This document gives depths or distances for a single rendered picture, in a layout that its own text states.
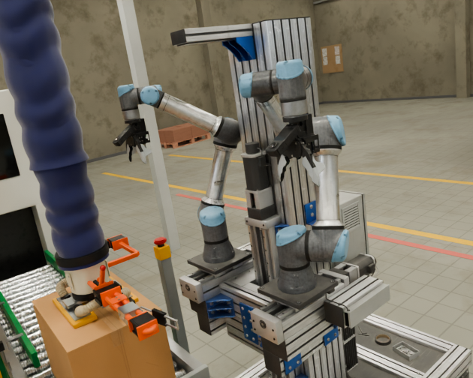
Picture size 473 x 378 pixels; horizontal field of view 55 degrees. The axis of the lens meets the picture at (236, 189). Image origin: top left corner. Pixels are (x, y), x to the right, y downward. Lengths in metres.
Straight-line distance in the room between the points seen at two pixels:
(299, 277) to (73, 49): 11.66
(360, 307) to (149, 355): 0.89
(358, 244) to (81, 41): 11.49
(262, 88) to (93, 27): 11.97
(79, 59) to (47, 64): 11.06
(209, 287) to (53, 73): 1.10
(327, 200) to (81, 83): 11.56
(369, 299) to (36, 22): 1.63
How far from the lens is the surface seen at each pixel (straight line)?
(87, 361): 1.96
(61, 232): 2.02
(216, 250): 2.09
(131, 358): 2.03
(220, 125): 1.98
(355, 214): 2.15
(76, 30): 13.08
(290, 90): 1.28
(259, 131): 1.91
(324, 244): 1.66
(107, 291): 1.90
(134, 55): 4.89
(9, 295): 3.79
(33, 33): 1.93
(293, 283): 1.74
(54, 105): 1.92
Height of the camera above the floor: 1.88
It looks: 15 degrees down
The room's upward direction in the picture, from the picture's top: 9 degrees counter-clockwise
